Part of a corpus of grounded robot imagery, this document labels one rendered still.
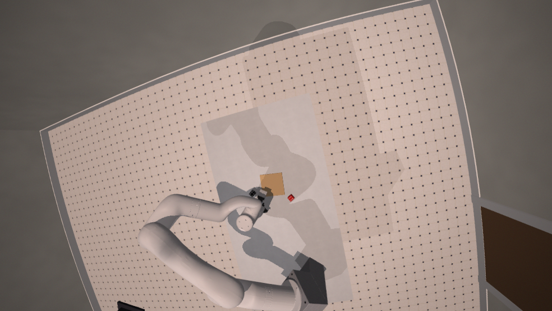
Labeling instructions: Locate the tan flat mat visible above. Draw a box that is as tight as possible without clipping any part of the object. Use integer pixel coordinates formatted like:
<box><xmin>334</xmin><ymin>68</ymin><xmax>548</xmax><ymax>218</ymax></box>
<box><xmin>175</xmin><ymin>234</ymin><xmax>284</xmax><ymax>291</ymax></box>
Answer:
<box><xmin>260</xmin><ymin>173</ymin><xmax>285</xmax><ymax>196</ymax></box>

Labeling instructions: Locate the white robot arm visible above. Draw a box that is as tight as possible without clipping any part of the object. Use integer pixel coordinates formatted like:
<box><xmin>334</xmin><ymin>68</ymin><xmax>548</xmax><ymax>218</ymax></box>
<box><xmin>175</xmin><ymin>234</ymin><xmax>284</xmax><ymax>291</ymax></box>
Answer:
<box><xmin>137</xmin><ymin>190</ymin><xmax>302</xmax><ymax>311</ymax></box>

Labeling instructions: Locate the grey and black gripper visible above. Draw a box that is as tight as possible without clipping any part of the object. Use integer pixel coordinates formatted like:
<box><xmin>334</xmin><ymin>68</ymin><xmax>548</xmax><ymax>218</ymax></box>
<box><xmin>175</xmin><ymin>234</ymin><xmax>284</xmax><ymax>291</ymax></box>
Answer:
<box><xmin>259</xmin><ymin>203</ymin><xmax>268</xmax><ymax>218</ymax></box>

